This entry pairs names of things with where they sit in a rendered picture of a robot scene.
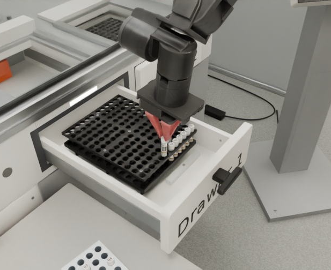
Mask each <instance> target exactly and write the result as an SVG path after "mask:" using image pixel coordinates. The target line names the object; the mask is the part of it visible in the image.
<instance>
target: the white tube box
mask: <svg viewBox="0 0 331 270"><path fill-rule="evenodd" d="M108 257H113V259H114V265H113V266H108V265H107V258H108ZM84 264H89V265H90V270H128V269H127V268H126V267H125V265H124V264H123V263H122V262H120V261H119V260H118V258H117V257H116V256H115V255H113V254H112V253H111V252H110V250H109V249H108V248H106V247H105V246H104V245H103V244H102V242H101V241H99V240H98V241H97V242H95V243H94V244H93V245H91V246H90V247H89V248H88V249H86V250H85V251H84V252H82V253H81V254H80V255H78V256H77V257H76V258H75V259H73V260H72V261H70V262H69V263H68V264H66V265H65V266H64V267H62V268H61V270H83V265H84Z"/></svg>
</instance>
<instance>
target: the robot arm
mask: <svg viewBox="0 0 331 270"><path fill-rule="evenodd" d="M236 1H237V0H173V6H172V8H173V9H172V13H171V15H170V17H169V19H168V18H166V17H164V16H161V15H160V14H156V13H153V12H150V11H148V10H145V9H144V8H140V7H136V8H134V9H133V11H132V13H131V15H130V16H129V17H128V18H127V19H126V20H125V21H124V22H123V23H122V25H121V27H120V30H119V33H118V42H119V45H120V46H121V47H122V48H124V49H127V50H128V51H130V52H132V53H133V54H135V55H137V56H139V57H141V58H143V59H144V60H146V61H148V62H154V61H155V60H157V59H158V62H157V72H156V78H155V79H154V80H153V81H151V82H150V83H148V84H147V85H145V86H144V87H142V88H141V89H139V90H138V91H137V95H136V99H139V98H140V100H139V107H140V108H142V109H144V110H145V114H146V115H147V117H148V119H149V120H150V122H151V123H152V125H153V127H154V128H155V130H156V132H157V134H158V136H159V138H161V137H162V136H164V140H165V141H168V140H169V139H170V138H171V136H172V134H173V133H174V131H175V129H176V128H177V126H178V125H179V124H180V122H181V125H185V124H186V123H188V122H189V121H190V117H192V116H193V115H195V114H196V113H199V112H200V111H201V110H202V109H203V107H204V103H205V101H204V100H202V99H200V98H199V97H197V96H195V95H193V94H191V93H189V88H190V82H191V78H192V73H193V67H194V62H195V56H196V50H197V42H196V41H198V42H200V43H202V44H204V45H206V44H207V41H208V39H209V37H210V35H211V34H212V33H214V32H215V31H217V30H218V29H219V28H220V26H221V25H222V24H223V22H224V21H225V20H226V19H227V17H228V16H229V15H230V13H231V12H232V11H233V9H234V8H233V6H234V4H235V3H236ZM171 28H173V29H175V30H177V31H179V32H181V33H183V34H180V33H178V32H176V31H174V30H172V29H171ZM159 119H161V126H160V122H159ZM161 127H162V128H161Z"/></svg>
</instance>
